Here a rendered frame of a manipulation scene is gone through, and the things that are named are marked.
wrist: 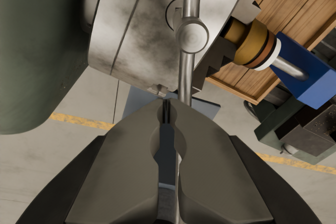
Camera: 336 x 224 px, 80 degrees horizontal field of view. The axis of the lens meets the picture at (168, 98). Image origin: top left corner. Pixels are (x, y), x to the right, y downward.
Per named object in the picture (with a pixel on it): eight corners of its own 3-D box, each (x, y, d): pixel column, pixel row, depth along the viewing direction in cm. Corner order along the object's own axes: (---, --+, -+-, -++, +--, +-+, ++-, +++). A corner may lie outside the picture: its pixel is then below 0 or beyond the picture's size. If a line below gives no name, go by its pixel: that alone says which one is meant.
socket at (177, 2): (165, -6, 22) (166, -4, 19) (196, -5, 22) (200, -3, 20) (165, 26, 24) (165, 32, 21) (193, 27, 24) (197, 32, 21)
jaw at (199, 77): (170, 27, 36) (147, 87, 32) (182, 11, 31) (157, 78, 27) (222, 55, 38) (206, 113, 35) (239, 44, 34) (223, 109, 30)
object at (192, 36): (170, 0, 22) (176, 20, 12) (190, 0, 22) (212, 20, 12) (170, 21, 23) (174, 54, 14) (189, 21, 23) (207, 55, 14)
